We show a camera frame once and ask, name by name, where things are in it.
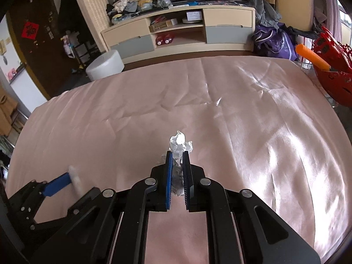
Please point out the grey hanging clothing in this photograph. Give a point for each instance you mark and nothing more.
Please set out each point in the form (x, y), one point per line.
(264, 8)

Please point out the beige flat box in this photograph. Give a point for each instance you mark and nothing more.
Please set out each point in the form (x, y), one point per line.
(162, 27)

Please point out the pink satin tablecloth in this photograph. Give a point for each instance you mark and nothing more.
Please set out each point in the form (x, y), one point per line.
(220, 115)

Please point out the silvery plastic wrapper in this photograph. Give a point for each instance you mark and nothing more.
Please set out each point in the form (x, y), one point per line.
(178, 145)

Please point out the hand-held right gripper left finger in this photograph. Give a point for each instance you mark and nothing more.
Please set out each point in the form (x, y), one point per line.
(168, 181)

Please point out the purple bag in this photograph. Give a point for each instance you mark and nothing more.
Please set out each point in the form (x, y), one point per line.
(273, 42)

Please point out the pile of clothes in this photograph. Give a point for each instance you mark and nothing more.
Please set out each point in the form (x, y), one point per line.
(129, 4)

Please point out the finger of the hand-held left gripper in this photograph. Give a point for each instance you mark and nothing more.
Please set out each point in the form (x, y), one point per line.
(56, 184)
(85, 199)

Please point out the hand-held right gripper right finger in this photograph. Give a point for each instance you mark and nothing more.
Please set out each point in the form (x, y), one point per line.
(187, 181)

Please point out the beige and grey cabinet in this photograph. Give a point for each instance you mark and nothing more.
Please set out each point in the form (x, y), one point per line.
(220, 33)

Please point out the brown wooden door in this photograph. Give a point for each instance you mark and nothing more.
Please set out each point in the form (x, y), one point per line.
(41, 60)

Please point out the black metal rack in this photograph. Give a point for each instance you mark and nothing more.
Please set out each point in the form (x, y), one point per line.
(79, 52)

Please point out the white spray bottle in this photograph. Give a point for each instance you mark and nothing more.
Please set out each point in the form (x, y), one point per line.
(67, 46)

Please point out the white box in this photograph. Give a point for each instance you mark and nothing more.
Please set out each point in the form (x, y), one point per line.
(194, 16)

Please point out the red openwork basket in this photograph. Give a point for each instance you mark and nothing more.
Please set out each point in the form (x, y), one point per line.
(335, 71)

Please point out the pink curtain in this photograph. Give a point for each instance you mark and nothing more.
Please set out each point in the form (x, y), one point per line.
(326, 0)

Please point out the bamboo screen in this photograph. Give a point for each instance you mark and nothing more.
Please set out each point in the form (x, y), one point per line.
(88, 11)

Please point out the red paper door decoration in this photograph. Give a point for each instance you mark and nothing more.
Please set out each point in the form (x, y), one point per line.
(30, 30)

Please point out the white round stool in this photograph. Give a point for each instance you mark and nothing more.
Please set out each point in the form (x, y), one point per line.
(106, 66)

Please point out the white plastic tube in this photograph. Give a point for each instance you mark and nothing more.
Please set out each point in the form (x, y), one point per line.
(77, 181)

